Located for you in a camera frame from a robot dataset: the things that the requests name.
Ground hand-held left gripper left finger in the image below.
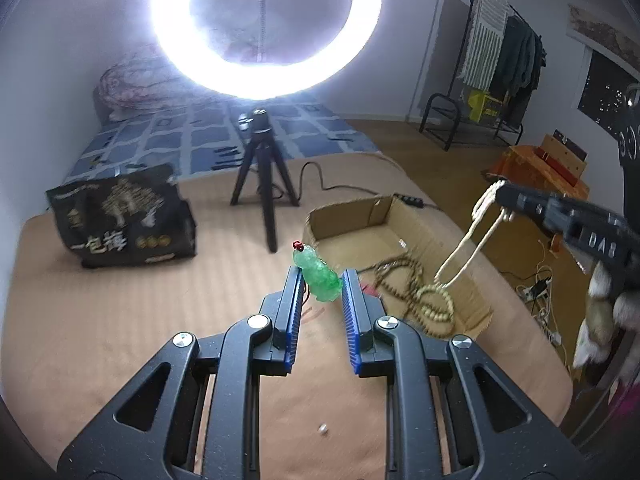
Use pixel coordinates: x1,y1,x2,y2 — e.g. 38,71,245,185
57,265,306,480

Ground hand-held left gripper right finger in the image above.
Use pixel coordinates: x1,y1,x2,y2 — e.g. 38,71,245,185
341,267,586,480

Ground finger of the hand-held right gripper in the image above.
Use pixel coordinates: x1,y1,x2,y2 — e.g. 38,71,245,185
495,183,571,233

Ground green jade pendant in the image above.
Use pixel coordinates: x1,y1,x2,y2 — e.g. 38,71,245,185
291,241,345,306

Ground brown wooden bead necklace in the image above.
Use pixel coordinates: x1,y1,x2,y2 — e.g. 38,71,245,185
372,256,426,321

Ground white pearl necklace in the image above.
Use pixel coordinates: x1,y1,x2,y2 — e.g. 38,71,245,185
434,180,513,288

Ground cream bead bracelet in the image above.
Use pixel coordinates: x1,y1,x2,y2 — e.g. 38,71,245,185
415,284,456,335

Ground cardboard box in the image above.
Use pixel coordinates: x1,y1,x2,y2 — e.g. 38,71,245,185
305,195,493,336

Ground person's right hand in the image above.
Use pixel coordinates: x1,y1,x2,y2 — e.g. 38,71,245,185
572,262,640,368

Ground dark red long box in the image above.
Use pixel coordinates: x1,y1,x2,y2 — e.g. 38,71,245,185
535,147,576,183

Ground light wooden box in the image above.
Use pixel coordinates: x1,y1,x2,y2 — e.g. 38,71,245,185
542,132,588,181

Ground yellow box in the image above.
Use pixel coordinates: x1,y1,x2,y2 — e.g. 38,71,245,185
467,89,503,125

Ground black clothes rack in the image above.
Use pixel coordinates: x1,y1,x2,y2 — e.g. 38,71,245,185
420,0,543,152

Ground dark night sky poster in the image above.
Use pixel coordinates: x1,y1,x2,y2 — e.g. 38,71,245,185
577,45,640,133

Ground dark hanging clothes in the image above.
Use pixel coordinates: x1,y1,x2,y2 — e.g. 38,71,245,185
495,15,543,98

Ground black tripod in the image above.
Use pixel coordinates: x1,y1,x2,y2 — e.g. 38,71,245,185
230,107,301,253

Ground striped towel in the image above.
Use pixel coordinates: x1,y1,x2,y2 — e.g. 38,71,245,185
460,0,510,88

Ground white leaning board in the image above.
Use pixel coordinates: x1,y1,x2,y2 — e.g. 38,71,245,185
407,0,471,121

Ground black printed snack bag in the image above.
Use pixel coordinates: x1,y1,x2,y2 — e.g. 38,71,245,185
45,162,198,270

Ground blue patterned bed sheet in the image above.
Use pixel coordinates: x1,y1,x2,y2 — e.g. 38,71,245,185
62,102,381,183

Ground folded floral quilt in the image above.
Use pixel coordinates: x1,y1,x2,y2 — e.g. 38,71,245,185
95,45,221,121

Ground phone holder on metal pole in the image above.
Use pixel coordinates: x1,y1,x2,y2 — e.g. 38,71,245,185
252,0,281,63

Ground white power strip with cables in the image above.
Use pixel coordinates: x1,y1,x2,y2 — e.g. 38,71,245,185
515,240,571,366

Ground black cable with inline switch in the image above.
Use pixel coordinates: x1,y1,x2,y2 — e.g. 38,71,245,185
299,161,441,211

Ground pale wall poster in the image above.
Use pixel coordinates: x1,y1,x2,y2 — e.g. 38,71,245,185
567,2,640,63

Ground white ring light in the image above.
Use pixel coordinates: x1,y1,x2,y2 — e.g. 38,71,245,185
150,0,383,100

